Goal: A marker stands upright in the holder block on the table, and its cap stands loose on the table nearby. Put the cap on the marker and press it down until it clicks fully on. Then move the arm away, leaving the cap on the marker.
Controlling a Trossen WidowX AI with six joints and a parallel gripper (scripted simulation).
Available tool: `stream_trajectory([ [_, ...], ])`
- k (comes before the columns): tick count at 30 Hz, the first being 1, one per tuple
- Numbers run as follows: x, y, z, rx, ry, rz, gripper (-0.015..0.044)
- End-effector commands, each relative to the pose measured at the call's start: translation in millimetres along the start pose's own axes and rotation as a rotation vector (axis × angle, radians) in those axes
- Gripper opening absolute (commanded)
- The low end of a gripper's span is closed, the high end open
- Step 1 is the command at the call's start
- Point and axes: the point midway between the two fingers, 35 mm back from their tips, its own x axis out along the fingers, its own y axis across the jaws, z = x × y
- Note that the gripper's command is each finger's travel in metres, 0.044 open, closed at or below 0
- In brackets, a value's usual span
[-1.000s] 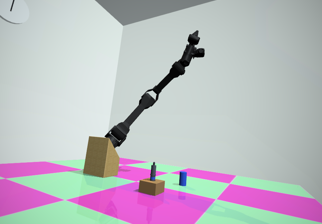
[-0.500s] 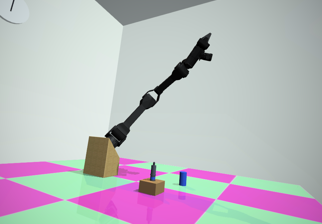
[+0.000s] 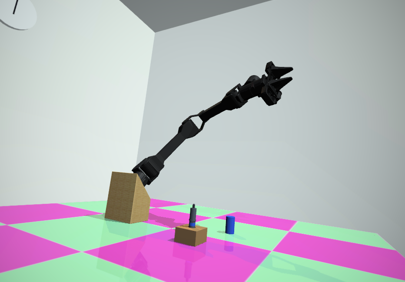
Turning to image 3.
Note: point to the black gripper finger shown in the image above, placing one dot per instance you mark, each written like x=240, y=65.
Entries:
x=276, y=85
x=280, y=71

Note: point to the blue cylinder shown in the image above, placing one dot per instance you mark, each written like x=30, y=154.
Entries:
x=230, y=224

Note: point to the dark grey marker with blue band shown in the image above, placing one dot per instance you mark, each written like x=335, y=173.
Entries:
x=192, y=218

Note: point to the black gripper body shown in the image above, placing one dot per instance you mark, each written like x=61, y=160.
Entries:
x=260, y=87

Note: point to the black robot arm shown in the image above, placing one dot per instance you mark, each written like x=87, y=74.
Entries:
x=152, y=165

